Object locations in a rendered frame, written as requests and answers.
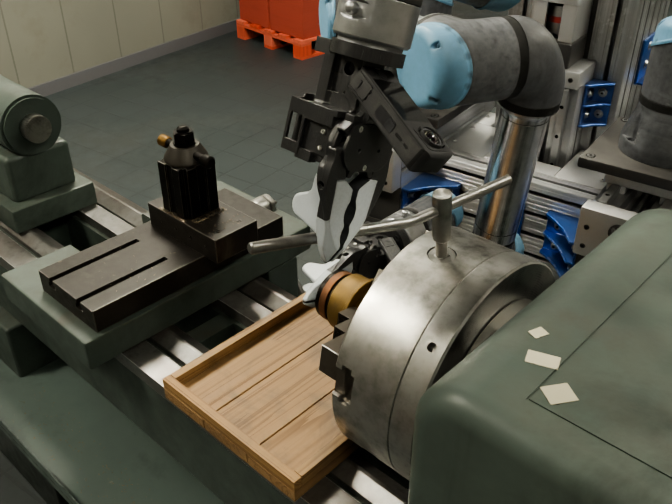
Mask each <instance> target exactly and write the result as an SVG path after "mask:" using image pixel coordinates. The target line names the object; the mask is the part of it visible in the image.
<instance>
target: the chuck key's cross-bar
mask: <svg viewBox="0 0 672 504"><path fill-rule="evenodd" d="M511 183H512V177H511V176H510V175H505V176H503V177H500V178H498V179H496V180H493V181H491V182H489V183H486V184H484V185H482V186H479V187H477V188H475V189H472V190H470V191H468V192H465V193H463V194H461V195H458V196H456V197H454V198H452V210H453V209H455V208H457V207H460V206H462V205H464V204H467V203H469V202H471V201H473V200H476V199H478V198H480V197H482V196H485V195H487V194H489V193H492V192H494V191H496V190H498V189H501V188H503V187H505V186H507V185H510V184H511ZM438 215H439V212H438V210H437V209H436V208H435V207H431V208H428V209H426V210H424V211H421V212H419V213H417V214H414V215H412V216H409V217H406V218H400V219H394V220H387V221H381V222H375V223H368V224H363V225H362V226H361V228H360V230H359V231H358V232H357V234H356V235H355V236H354V237H359V236H365V235H371V234H377V233H383V232H389V231H395V230H401V229H407V228H411V227H414V226H416V225H419V224H421V223H423V222H426V221H428V220H430V219H432V218H435V217H437V216H438ZM311 244H317V236H316V232H311V233H305V234H298V235H292V236H285V237H279V238H273V239H266V240H260V241H254V242H249V243H248V245H247V249H248V252H249V253H250V254H258V253H264V252H270V251H276V250H281V249H287V248H293V247H299V246H305V245H311Z"/></svg>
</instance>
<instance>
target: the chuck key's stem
mask: <svg viewBox="0 0 672 504"><path fill-rule="evenodd" d="M432 207H435V208H436V209H437V210H438V212H439V215H438V216H437V217H435V218H432V239H433V240H434V241H435V242H436V252H435V254H434V255H435V256H436V257H437V258H438V259H440V260H442V259H445V258H447V257H449V255H448V241H450V240H451V230H452V192H451V191H450V190H448V189H446V188H439V189H436V190H435V191H433V193H432Z"/></svg>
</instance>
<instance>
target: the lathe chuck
mask: <svg viewBox="0 0 672 504"><path fill-rule="evenodd" d="M434 248H436V242H435V241H434V240H433V239H432V230H431V231H429V232H427V233H425V234H423V235H422V236H420V237H418V238H417V239H415V240H414V241H412V242H411V243H410V244H408V245H407V246H406V247H405V248H404V249H402V250H401V251H400V252H399V253H398V254H397V255H396V256H395V257H394V258H393V259H392V260H391V261H390V262H389V264H388V265H387V266H386V267H385V268H384V269H383V271H382V272H381V273H380V274H379V276H378V277H377V278H376V280H375V281H374V282H373V284H372V285H371V287H370V288H369V290H368V291H367V293H366V295H365V296H364V298H363V299H362V301H361V303H360V305H359V307H358V308H357V310H356V312H355V314H354V316H353V318H352V320H351V322H350V325H349V327H348V329H347V332H346V334H345V337H344V339H343V342H342V345H341V348H340V351H339V354H338V358H337V362H336V367H338V368H340V369H341V370H342V369H344V368H346V367H347V368H348V369H350V370H352V372H351V376H352V377H354V382H353V387H352V393H351V401H349V402H345V401H344V400H342V399H341V398H342V395H341V394H340V393H338V392H337V391H335V390H333V391H332V405H333V413H334V417H335V421H336V423H337V425H338V427H339V429H340V431H341V432H342V433H343V434H344V435H345V436H346V437H347V438H349V439H350V440H352V441H353V442H354V443H356V444H357V445H359V446H360V447H362V448H363V449H365V450H366V451H368V452H370V453H371V454H373V455H374V456H375V457H376V458H378V459H379V460H380V461H382V462H383V463H384V464H386V465H387V466H389V467H390V468H392V469H393V470H394V471H396V469H395V468H394V466H393V464H392V461H391V458H390V452H389V427H390V420H391V415H392V410H393V406H394V402H395V398H396V395H397V392H398V389H399V386H400V383H401V380H402V377H403V375H404V372H405V370H406V367H407V365H408V363H409V361H410V358H411V356H412V354H413V352H414V350H415V348H416V346H417V344H418V342H419V340H420V339H421V337H422V335H423V333H424V332H425V330H426V328H427V327H428V325H429V323H430V322H431V320H432V319H433V317H434V316H435V314H436V313H437V311H438V310H439V308H440V307H441V306H442V304H443V303H444V302H445V300H446V299H447V298H448V296H449V295H450V294H451V293H452V292H453V290H454V289H455V288H456V287H457V286H458V285H459V284H460V283H461V281H462V280H463V279H464V278H465V277H466V276H468V275H469V274H470V273H471V272H472V271H473V270H474V269H475V268H477V267H478V266H479V265H481V264H482V263H483V262H485V261H486V260H488V259H490V258H492V257H494V256H496V255H498V254H501V253H504V252H516V251H514V250H511V249H509V248H507V247H504V246H502V245H500V244H497V243H495V242H493V241H490V240H488V239H486V238H483V237H481V236H478V235H476V234H473V233H471V232H468V231H466V230H464V229H462V228H459V227H456V226H452V230H451V240H450V241H448V248H449V249H451V250H453V251H454V252H455V254H456V258H455V259H454V260H452V261H451V262H448V263H435V262H433V261H431V260H430V259H429V258H428V257H427V255H428V252H429V251H430V250H432V249H434ZM396 472H397V471H396ZM397 473H398V472H397Z"/></svg>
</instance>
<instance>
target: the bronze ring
mask: <svg viewBox="0 0 672 504"><path fill-rule="evenodd" d="M373 280H374V279H368V278H366V277H364V276H362V275H360V274H356V273H355V274H352V273H350V272H348V271H344V270H336V271H334V272H332V273H330V274H329V275H328V276H327V277H326V278H325V279H324V280H323V282H322V283H321V285H320V287H319V289H318V291H317V294H316V299H315V308H316V311H317V313H318V314H319V315H320V316H322V317H323V318H324V319H326V320H328V322H329V324H330V325H331V326H333V327H334V326H335V325H337V320H338V313H339V312H341V311H343V310H345V309H347V308H349V307H352V306H355V307H357V308H358V307H359V305H360V303H361V301H362V299H363V298H364V296H365V295H366V293H367V291H368V290H369V288H370V286H371V284H372V282H373Z"/></svg>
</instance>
